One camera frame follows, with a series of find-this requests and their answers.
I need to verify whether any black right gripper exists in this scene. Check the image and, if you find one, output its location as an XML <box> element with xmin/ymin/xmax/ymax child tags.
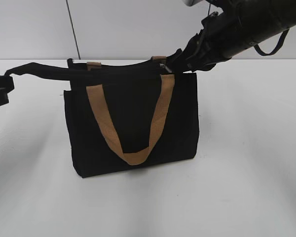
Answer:
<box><xmin>162</xmin><ymin>9</ymin><xmax>239</xmax><ymax>74</ymax></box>

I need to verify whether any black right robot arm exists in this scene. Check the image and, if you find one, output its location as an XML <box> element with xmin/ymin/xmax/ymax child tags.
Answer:
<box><xmin>165</xmin><ymin>0</ymin><xmax>296</xmax><ymax>73</ymax></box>

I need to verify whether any black canvas tote bag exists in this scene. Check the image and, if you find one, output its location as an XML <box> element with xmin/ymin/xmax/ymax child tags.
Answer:
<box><xmin>64</xmin><ymin>59</ymin><xmax>199</xmax><ymax>178</ymax></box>

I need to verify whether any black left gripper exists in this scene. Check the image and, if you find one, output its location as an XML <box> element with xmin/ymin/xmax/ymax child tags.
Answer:
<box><xmin>0</xmin><ymin>62</ymin><xmax>73</xmax><ymax>106</ymax></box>

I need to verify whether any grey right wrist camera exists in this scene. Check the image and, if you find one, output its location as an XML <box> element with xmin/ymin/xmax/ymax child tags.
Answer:
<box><xmin>183</xmin><ymin>0</ymin><xmax>203</xmax><ymax>6</ymax></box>

